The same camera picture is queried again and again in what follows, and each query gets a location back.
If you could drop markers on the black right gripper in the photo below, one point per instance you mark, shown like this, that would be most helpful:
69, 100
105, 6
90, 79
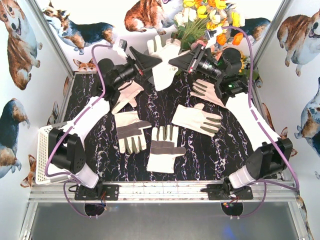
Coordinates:
193, 60

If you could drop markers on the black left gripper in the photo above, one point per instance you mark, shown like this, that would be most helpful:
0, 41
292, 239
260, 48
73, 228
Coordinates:
136, 67

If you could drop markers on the long white glove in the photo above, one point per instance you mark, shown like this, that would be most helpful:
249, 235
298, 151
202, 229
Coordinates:
163, 73

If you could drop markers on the white glove green fingers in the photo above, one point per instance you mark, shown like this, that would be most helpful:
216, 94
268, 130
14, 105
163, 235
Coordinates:
194, 118

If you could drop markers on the grey striped work glove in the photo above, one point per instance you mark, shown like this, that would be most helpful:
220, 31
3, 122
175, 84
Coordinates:
130, 132
164, 149

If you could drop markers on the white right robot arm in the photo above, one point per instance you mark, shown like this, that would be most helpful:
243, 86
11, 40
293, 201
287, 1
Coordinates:
231, 91

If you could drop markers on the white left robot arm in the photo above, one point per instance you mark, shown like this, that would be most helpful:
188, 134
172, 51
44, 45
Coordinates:
66, 141

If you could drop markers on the white perforated storage basket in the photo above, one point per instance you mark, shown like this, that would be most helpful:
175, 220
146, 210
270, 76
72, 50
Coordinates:
42, 158

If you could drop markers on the white glove back left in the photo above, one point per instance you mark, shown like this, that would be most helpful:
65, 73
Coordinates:
127, 93

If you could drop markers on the white glove back right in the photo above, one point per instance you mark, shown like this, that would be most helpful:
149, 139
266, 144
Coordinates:
206, 91

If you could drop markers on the artificial flower bouquet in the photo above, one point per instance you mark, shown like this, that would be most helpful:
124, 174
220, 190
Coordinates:
197, 16

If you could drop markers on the sunflower pot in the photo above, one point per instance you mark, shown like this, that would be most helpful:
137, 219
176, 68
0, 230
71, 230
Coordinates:
245, 63

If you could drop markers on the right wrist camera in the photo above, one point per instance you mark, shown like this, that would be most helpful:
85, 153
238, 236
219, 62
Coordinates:
211, 36

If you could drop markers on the aluminium front rail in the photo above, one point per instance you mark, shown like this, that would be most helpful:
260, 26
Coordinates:
162, 192

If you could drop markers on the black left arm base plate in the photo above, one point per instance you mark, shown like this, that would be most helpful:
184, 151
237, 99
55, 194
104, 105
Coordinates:
108, 192

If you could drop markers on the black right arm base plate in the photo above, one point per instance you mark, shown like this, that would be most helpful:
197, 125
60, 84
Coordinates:
225, 191

